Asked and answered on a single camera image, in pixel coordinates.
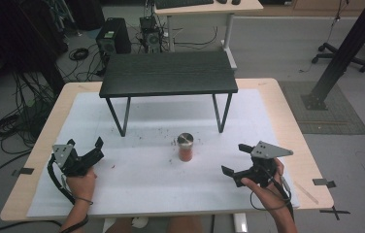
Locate person's leg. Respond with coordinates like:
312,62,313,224
105,216,134,233
166,216,205,233

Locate black tape piece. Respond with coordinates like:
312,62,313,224
312,178,337,189
11,167,36,178

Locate red spice jar metal lid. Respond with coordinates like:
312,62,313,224
176,132,195,163

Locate black shelf with metal legs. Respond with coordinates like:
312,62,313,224
98,50,239,138

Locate person's left hand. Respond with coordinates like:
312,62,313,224
65,168,98,202

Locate hand-held gripper cable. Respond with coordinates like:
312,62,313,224
249,164,295,222
47,154,77,206

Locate white table leg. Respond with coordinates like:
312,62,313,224
233,212,249,233

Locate thin black wristband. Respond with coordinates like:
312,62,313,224
73,196,94,207

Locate black computer tower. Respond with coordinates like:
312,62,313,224
95,17,133,63

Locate white table mat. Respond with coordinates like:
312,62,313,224
26,88,301,218

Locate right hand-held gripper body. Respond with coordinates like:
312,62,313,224
233,141,294,188

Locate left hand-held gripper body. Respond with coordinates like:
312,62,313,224
51,143,95,178

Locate scattered red spice crumbs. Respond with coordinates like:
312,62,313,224
111,125,204,170

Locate black metal post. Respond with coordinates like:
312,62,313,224
300,0,365,112

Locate person's right hand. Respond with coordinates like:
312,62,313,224
241,158,291,214

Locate bundle of black floor cables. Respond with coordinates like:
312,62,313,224
0,71,60,156

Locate coiled black cable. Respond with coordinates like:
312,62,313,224
68,47,90,62

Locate grey floor mat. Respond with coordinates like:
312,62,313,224
278,80,365,136

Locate black tape cross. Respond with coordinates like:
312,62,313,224
318,205,351,222

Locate left hand-held gripper cable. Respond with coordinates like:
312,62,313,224
47,154,77,206

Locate black keyboard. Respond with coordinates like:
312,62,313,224
154,0,216,10

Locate right hand-held gripper cable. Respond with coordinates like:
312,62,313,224
249,164,295,222

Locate light wooden desk white legs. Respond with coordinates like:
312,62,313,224
153,0,265,71

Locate open computer case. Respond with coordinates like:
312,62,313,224
139,16,165,54

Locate black office chair base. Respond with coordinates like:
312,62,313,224
311,42,365,74

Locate dark cabinet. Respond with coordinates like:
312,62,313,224
0,0,70,96

